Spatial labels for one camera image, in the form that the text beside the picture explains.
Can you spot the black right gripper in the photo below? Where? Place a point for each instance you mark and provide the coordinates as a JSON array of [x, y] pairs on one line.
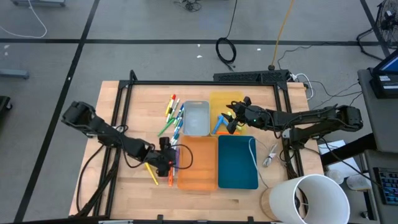
[[232, 129]]

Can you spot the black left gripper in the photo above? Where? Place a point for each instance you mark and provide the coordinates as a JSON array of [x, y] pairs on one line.
[[160, 158]]

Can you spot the purple highlighter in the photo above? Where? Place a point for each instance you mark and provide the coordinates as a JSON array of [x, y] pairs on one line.
[[177, 155]]

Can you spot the white marker green cap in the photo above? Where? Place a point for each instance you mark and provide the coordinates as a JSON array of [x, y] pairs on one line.
[[174, 171]]

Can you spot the blue highlighter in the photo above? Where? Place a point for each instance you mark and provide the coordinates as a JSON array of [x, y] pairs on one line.
[[224, 119], [217, 126]]

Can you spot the yellow highlighter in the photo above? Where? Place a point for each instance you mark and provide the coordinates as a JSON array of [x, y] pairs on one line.
[[238, 127]]

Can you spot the orange highlighter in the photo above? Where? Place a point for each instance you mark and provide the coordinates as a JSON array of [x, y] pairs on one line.
[[227, 133], [170, 180]]

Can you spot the white marker teal cap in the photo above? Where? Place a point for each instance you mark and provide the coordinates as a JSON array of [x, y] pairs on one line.
[[174, 139]]

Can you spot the thin yellow marker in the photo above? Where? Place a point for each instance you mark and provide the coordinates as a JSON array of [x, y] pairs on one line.
[[151, 174]]

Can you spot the orange translucent plastic bin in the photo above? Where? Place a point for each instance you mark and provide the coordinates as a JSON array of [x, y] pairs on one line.
[[199, 177]]

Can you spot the green and white marker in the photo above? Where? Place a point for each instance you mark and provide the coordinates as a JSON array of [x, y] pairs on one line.
[[174, 109]]

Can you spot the yellow marker with red cap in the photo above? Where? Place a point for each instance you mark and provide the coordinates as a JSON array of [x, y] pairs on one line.
[[170, 105]]

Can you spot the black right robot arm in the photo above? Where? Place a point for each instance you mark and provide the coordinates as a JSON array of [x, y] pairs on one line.
[[311, 118]]

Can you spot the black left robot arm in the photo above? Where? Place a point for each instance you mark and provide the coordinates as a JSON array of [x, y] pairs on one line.
[[102, 129]]

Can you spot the yellow translucent plastic bin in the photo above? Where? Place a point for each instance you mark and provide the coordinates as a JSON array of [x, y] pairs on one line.
[[222, 99]]

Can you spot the grey plastic bin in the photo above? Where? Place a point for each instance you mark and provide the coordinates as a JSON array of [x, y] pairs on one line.
[[196, 119]]

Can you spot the black perforated power strip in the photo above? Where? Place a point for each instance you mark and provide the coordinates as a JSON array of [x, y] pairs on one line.
[[248, 76]]

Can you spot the teal plastic bin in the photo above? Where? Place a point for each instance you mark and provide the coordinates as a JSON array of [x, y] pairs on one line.
[[236, 165]]

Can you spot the wooden lamp base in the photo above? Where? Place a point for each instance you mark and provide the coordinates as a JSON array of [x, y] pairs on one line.
[[265, 203]]

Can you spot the white lamp shade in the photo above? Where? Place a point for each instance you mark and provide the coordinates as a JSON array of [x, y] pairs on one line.
[[286, 202]]

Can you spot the clear plastic cup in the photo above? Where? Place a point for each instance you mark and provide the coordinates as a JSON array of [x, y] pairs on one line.
[[335, 176], [357, 183]]

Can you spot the black side table beam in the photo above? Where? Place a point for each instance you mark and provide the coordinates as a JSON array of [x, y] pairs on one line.
[[348, 149]]

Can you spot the white paper sheet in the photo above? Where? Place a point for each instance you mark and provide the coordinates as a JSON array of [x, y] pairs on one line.
[[342, 165]]

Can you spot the grey side desk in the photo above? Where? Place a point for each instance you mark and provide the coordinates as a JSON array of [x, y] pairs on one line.
[[370, 161], [385, 124]]

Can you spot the black device box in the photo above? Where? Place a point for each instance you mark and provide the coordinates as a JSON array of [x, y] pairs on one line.
[[385, 88]]

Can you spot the computer monitor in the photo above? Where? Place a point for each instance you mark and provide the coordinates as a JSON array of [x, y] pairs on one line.
[[390, 65]]

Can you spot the black keyboard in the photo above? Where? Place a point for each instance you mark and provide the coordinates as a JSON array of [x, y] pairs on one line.
[[390, 186]]

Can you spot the grey stand foot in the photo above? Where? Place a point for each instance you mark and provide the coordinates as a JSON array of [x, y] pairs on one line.
[[14, 74], [37, 3]]

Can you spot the black floor fan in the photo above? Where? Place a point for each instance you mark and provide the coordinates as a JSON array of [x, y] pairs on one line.
[[388, 21]]

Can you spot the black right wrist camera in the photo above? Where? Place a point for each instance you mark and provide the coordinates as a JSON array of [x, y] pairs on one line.
[[248, 116]]

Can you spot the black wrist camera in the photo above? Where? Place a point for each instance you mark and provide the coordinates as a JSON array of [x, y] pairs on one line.
[[248, 116], [164, 143]]

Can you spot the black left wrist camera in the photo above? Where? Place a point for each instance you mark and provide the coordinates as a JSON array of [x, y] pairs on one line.
[[164, 143]]

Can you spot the black aluminium table frame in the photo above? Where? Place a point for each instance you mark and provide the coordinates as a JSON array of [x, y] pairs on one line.
[[202, 82]]

